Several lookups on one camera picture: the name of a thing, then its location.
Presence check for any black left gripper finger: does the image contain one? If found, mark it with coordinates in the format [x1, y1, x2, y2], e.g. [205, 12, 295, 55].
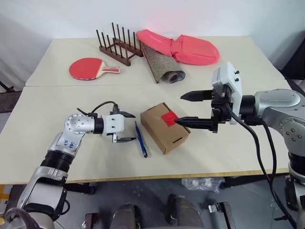
[116, 136, 137, 144]
[118, 110, 137, 119]

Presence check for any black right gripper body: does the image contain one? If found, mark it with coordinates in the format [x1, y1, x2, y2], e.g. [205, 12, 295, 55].
[209, 83, 235, 133]

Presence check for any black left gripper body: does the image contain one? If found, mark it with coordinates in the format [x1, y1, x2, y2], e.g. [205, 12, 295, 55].
[110, 108, 125, 144]

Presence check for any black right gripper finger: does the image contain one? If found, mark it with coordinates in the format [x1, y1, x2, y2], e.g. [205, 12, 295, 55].
[174, 116, 212, 131]
[180, 90, 213, 102]

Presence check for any blue pen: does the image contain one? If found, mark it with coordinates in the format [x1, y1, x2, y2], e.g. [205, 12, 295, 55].
[134, 120, 149, 158]

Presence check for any brown cardboard box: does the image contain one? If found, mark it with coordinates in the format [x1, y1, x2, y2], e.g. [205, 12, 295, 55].
[140, 102, 192, 155]

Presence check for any red tape patch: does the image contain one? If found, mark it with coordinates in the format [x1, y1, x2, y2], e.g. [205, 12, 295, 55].
[160, 110, 179, 127]

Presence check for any pink fabric cover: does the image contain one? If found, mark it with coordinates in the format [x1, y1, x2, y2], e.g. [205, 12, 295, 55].
[135, 29, 220, 66]

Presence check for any rolled patterned grey mat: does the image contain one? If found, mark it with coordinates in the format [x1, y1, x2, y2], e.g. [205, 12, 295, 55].
[140, 42, 186, 84]

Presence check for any clear plastic bag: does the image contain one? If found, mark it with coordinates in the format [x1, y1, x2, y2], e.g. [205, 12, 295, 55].
[182, 177, 226, 192]

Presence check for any red table tennis paddle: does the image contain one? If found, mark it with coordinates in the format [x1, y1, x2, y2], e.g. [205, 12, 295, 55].
[69, 57, 122, 81]

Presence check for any dark wooden peg rack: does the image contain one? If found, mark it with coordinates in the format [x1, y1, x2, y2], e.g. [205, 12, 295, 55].
[95, 22, 144, 67]

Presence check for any wide dark rounded shape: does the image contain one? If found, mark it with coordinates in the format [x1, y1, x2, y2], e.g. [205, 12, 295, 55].
[112, 202, 143, 229]

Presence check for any small brown block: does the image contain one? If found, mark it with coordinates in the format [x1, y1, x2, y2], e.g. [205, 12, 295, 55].
[85, 212, 100, 229]

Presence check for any black chair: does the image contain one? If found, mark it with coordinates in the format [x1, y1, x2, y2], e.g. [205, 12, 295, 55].
[280, 32, 305, 81]

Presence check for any tall dark rounded shape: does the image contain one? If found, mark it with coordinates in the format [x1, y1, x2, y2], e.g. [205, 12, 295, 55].
[167, 194, 203, 229]

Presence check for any black leg with caster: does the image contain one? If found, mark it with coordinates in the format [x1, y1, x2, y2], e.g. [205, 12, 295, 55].
[208, 202, 236, 229]

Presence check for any black metal stand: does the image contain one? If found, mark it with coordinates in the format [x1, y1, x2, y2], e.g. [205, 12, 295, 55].
[0, 80, 22, 113]

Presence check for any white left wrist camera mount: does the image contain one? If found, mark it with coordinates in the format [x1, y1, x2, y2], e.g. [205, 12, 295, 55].
[101, 114, 125, 137]

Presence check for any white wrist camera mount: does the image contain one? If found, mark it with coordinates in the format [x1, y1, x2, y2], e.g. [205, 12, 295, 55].
[212, 61, 244, 126]
[101, 114, 125, 137]

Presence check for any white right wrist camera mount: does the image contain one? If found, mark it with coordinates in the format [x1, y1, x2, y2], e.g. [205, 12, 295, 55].
[212, 61, 244, 126]

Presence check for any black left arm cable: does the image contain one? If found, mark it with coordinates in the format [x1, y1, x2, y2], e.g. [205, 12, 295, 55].
[77, 101, 120, 118]

